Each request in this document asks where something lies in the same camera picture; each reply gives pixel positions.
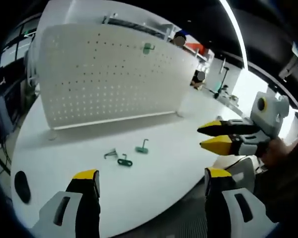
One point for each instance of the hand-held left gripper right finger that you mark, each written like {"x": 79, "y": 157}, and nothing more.
{"x": 214, "y": 213}

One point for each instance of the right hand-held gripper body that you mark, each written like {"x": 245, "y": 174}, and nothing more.
{"x": 268, "y": 119}

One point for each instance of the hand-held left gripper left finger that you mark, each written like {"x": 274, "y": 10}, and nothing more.
{"x": 85, "y": 213}

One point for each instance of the green hook assembly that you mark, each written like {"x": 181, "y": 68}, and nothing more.
{"x": 147, "y": 49}
{"x": 112, "y": 152}
{"x": 125, "y": 162}
{"x": 141, "y": 149}

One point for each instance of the white pegboard mounting plate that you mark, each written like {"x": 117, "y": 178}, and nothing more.
{"x": 101, "y": 86}

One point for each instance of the person's right hand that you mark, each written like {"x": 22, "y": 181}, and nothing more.
{"x": 275, "y": 153}

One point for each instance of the electric scooter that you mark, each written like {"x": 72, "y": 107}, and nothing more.
{"x": 217, "y": 93}

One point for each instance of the white ceiling fixture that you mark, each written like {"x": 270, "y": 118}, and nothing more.
{"x": 291, "y": 65}

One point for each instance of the person's dark clothing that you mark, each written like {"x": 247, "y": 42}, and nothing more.
{"x": 283, "y": 193}

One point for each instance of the black oval desk grommet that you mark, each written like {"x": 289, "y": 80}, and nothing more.
{"x": 22, "y": 186}

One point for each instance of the orange banner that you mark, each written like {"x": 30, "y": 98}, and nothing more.
{"x": 195, "y": 46}

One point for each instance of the ceiling light strip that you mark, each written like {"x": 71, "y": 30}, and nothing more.
{"x": 238, "y": 33}

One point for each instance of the dark storage cabinet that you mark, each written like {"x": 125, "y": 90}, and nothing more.
{"x": 5, "y": 111}

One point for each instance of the metal shelf rack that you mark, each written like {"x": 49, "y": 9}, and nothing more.
{"x": 139, "y": 26}

